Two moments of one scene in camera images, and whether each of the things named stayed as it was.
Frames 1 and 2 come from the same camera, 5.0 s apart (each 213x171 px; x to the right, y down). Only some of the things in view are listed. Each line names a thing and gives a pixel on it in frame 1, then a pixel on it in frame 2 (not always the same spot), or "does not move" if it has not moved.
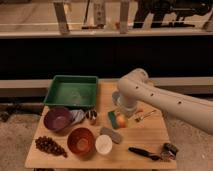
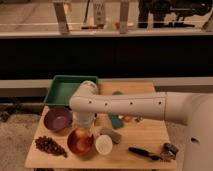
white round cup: [103, 144] does not move
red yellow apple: [121, 121] -> [82, 134]
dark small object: [170, 149] does not move
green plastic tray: [72, 90] does not move
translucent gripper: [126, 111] -> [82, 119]
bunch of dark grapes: [50, 145] does not move
